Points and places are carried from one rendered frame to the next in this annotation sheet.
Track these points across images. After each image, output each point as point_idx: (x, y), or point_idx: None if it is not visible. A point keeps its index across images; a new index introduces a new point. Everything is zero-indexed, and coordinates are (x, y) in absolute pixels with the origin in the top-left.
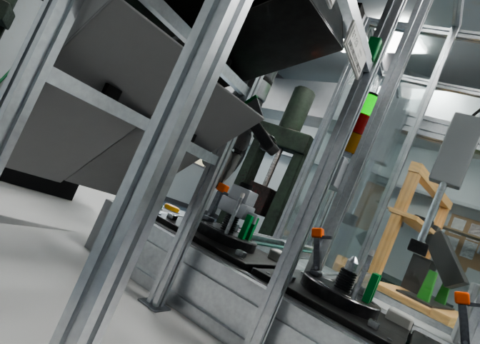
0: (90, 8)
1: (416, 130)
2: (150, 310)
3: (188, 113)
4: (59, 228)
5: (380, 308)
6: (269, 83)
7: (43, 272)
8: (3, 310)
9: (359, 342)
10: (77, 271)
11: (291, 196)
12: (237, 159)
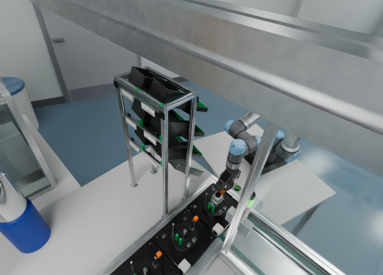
0: None
1: None
2: (181, 198)
3: (128, 160)
4: (219, 177)
5: (175, 245)
6: (229, 162)
7: (184, 179)
8: None
9: (154, 226)
10: (190, 184)
11: None
12: (228, 185)
